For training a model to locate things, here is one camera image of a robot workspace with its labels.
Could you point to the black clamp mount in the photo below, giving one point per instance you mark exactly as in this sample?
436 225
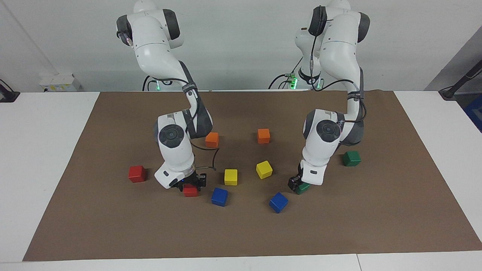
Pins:
7 96

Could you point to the brown paper table mat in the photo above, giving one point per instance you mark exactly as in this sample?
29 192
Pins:
339 226

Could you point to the green wooden cube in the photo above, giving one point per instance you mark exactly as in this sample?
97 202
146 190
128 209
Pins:
351 158
304 188

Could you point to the orange wooden cube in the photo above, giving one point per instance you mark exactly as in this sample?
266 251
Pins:
212 140
263 136

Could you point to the yellow wooden cube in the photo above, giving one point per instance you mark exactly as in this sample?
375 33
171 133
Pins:
231 177
264 169

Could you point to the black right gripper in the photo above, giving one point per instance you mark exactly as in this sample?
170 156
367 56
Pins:
190 178

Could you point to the blue crate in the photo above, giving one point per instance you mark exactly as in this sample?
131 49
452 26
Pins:
475 113

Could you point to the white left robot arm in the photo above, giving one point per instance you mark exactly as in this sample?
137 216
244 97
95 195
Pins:
339 49

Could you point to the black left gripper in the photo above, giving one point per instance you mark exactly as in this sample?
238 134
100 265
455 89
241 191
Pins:
301 169

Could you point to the blue wooden cube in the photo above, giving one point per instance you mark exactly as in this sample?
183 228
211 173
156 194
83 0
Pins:
278 202
219 196

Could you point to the black stand pole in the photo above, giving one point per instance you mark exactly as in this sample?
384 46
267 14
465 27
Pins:
450 92

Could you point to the red wooden cube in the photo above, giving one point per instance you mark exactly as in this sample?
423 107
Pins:
190 192
137 173

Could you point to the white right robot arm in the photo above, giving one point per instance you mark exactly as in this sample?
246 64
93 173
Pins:
150 49

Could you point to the green terminal connector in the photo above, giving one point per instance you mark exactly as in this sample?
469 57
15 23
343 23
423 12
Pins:
290 76

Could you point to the white box with yellow labels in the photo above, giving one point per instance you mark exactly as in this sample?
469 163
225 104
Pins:
60 82

